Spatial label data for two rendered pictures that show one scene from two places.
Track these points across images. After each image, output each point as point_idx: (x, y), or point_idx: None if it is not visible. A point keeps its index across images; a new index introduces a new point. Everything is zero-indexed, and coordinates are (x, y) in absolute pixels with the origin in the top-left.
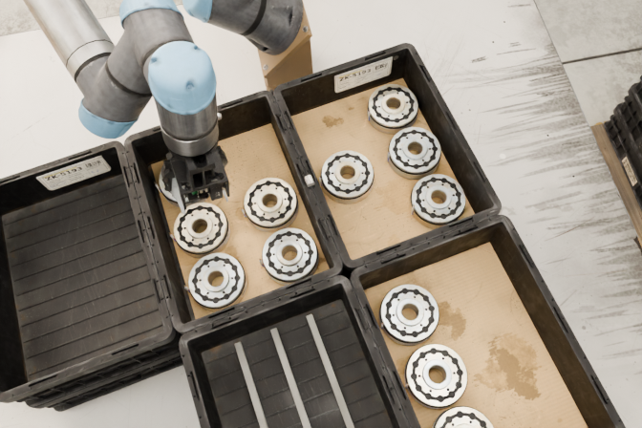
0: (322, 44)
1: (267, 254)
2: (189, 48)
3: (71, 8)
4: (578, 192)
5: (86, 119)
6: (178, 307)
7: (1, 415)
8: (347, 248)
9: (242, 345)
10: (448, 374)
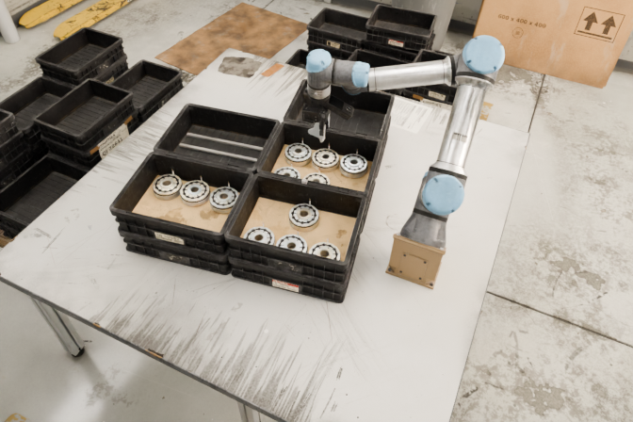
0: (416, 295)
1: (293, 170)
2: (323, 59)
3: (394, 70)
4: (211, 350)
5: None
6: (292, 126)
7: None
8: (272, 201)
9: None
10: (190, 191)
